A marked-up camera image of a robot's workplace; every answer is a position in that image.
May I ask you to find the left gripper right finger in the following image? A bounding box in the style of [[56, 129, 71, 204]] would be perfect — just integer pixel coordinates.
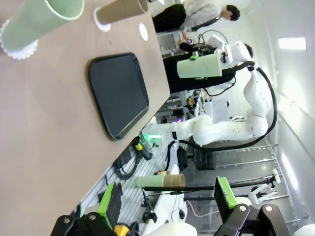
[[213, 176, 291, 236]]

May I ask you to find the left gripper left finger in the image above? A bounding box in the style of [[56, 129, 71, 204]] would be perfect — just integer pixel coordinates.
[[50, 183, 123, 236]]

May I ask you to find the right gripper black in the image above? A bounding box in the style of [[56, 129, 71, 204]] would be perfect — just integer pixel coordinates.
[[189, 43, 218, 81]]

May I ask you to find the plain green tall cup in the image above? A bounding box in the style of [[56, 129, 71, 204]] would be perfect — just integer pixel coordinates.
[[177, 52, 223, 80]]

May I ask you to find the white doily coaster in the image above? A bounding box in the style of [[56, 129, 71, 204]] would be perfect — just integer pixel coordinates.
[[138, 23, 149, 41], [93, 7, 112, 33], [0, 18, 39, 60]]

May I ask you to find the brown tall cup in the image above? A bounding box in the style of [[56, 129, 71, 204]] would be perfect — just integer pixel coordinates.
[[95, 0, 149, 26]]

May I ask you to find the green cup with white sticker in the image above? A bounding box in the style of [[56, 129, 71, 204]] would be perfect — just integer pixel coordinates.
[[0, 0, 85, 54]]

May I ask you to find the black tripod boom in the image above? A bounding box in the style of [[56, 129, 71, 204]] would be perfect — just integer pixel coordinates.
[[142, 177, 274, 195]]

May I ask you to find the nested green cup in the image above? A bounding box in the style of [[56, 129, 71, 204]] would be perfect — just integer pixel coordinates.
[[135, 174, 168, 189]]

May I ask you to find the white box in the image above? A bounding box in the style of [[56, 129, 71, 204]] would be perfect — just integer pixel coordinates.
[[205, 98, 230, 124]]

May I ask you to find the nested brown cup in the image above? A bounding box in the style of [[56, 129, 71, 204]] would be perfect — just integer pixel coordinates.
[[164, 173, 186, 188]]

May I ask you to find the person in beige sweater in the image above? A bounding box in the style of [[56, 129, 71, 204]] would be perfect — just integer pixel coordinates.
[[152, 0, 241, 33]]

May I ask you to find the yellow and black tool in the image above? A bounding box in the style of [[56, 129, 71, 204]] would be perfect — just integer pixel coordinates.
[[133, 137, 154, 161]]

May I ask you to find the black plastic tray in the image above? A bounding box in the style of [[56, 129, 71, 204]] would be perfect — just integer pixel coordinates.
[[89, 52, 150, 141]]

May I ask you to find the rectangular ceiling light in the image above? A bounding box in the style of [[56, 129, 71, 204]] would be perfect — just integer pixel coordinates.
[[278, 37, 307, 51]]

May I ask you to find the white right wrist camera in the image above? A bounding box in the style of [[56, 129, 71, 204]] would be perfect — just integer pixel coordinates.
[[207, 34, 226, 53]]

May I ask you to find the small white mounted camera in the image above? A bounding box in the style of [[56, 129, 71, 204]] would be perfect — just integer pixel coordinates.
[[271, 168, 282, 184]]

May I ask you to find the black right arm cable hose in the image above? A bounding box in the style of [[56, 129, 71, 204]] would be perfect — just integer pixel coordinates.
[[169, 60, 278, 151]]

